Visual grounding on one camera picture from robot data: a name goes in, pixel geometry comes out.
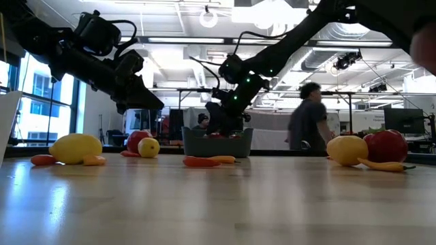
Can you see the black beam with light strips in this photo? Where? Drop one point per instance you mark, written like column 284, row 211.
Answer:
column 190, row 40

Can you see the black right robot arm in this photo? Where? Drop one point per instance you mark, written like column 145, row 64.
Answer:
column 289, row 44

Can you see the person's hand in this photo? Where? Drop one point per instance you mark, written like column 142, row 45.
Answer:
column 425, row 47

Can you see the white plastic bin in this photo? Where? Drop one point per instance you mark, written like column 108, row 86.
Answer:
column 7, row 122

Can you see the black light stand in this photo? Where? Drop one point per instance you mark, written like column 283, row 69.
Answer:
column 53, row 80

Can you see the red toy pepper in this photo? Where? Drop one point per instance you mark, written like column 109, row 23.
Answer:
column 128, row 154
column 201, row 162

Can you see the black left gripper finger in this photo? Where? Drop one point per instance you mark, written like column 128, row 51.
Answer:
column 139, row 107
column 139, row 92

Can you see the silver ventilation duct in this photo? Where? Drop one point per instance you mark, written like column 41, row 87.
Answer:
column 320, row 58

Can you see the black ceiling lamp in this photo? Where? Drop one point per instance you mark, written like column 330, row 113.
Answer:
column 378, row 87
column 347, row 60

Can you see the orange toy pepper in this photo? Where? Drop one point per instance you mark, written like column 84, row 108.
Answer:
column 94, row 160
column 225, row 159
column 385, row 166

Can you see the dark grey bin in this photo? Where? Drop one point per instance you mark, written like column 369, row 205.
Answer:
column 218, row 146

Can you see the large window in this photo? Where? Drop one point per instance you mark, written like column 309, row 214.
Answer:
column 37, row 119

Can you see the yellow toy lemon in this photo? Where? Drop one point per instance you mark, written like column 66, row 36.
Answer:
column 75, row 148
column 148, row 147
column 347, row 149

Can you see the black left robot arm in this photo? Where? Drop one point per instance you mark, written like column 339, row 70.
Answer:
column 34, row 44

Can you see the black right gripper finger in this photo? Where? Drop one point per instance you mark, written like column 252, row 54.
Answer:
column 215, row 119
column 235, row 123

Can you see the white cloth cover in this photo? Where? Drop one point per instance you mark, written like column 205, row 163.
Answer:
column 272, row 136

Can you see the black equipment rack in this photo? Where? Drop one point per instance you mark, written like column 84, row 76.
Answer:
column 150, row 117

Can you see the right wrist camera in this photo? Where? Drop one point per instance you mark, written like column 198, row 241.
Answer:
column 219, row 94

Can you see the small red-orange toy pepper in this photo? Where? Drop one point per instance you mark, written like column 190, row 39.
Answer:
column 42, row 160

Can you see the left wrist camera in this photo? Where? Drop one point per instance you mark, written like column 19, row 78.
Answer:
column 129, row 64

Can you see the person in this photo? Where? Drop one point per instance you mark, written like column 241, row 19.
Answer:
column 306, row 119
column 203, row 119

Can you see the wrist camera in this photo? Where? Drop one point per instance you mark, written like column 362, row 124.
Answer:
column 129, row 64
column 219, row 94

